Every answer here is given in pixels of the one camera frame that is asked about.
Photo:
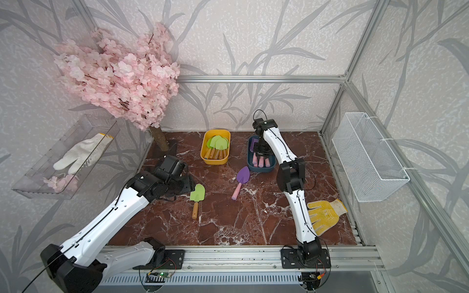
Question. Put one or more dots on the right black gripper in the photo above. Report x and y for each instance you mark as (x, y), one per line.
(268, 152)

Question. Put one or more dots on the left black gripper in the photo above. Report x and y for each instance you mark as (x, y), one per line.
(189, 185)

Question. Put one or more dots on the green shovel wooden handle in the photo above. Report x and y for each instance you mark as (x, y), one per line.
(227, 147)
(213, 142)
(220, 146)
(197, 195)

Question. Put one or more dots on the yellow plastic storage box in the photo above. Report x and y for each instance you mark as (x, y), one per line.
(211, 133)

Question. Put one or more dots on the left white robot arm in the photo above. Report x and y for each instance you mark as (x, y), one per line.
(79, 266)

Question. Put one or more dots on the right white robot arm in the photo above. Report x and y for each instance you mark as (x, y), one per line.
(291, 181)

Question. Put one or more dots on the dark teal storage box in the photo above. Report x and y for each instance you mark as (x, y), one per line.
(264, 169)

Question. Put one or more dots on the yellow dotted work glove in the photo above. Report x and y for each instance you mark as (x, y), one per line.
(324, 214)

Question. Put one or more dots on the white cotton glove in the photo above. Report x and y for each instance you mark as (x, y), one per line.
(84, 153)

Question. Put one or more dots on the pink cherry blossom tree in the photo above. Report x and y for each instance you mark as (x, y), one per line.
(134, 84)

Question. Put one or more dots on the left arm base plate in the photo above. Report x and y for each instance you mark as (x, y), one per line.
(168, 259)

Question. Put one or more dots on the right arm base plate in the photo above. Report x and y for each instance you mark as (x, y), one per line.
(291, 259)

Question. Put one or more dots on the white wire mesh basket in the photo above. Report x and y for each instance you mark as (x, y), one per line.
(371, 166)

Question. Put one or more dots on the clear acrylic wall shelf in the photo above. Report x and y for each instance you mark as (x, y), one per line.
(59, 174)

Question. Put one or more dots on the aluminium front rail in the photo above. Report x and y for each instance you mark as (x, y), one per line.
(268, 258)

